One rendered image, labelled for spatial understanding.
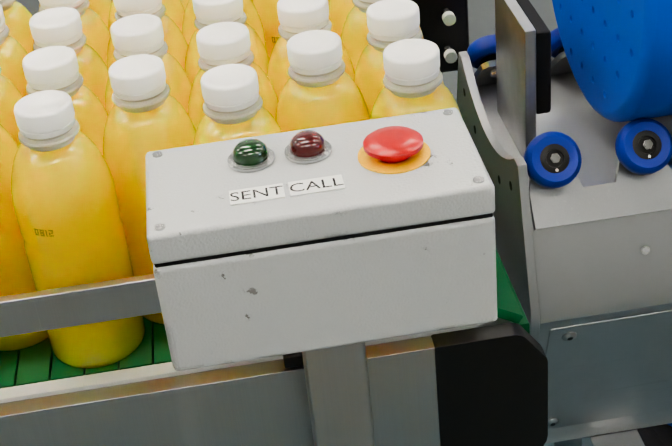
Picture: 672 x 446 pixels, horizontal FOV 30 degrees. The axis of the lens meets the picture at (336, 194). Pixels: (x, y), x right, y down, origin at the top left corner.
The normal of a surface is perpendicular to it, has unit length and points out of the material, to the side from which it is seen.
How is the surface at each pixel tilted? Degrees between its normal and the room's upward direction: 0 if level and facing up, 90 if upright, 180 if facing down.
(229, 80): 0
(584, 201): 52
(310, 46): 0
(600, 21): 90
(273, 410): 90
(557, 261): 71
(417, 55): 0
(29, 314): 90
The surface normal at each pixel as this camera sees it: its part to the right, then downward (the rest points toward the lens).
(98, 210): 0.74, 0.30
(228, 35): -0.09, -0.84
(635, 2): -0.99, 0.15
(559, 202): 0.05, -0.11
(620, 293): 0.10, 0.21
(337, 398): 0.14, 0.52
